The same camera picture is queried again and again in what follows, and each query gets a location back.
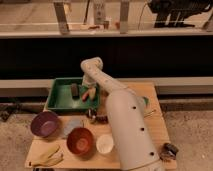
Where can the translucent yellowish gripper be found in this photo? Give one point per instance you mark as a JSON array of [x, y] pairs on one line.
[[92, 92]]

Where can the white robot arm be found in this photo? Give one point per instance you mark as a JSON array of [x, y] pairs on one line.
[[125, 110]]

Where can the dark brown block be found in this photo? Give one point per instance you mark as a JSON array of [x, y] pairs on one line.
[[74, 90]]

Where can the small metal object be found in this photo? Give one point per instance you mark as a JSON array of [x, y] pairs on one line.
[[91, 114]]

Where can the dark red grape bunch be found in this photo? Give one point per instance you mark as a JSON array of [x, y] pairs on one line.
[[102, 119]]

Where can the green plastic tray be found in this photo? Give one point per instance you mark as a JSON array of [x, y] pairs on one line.
[[60, 97]]

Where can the light blue plate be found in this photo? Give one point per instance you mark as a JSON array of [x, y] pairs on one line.
[[74, 123]]

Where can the orange-red bowl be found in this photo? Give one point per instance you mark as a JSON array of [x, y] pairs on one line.
[[80, 141]]

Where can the white cup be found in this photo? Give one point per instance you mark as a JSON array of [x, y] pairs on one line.
[[105, 144]]

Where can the teal sponge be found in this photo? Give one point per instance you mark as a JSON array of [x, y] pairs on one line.
[[146, 101]]

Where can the purple bowl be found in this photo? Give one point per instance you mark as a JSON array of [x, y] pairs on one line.
[[44, 124]]

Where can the metal fork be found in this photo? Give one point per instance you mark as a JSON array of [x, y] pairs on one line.
[[150, 113]]

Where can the yellow banana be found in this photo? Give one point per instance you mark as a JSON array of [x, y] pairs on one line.
[[47, 158]]

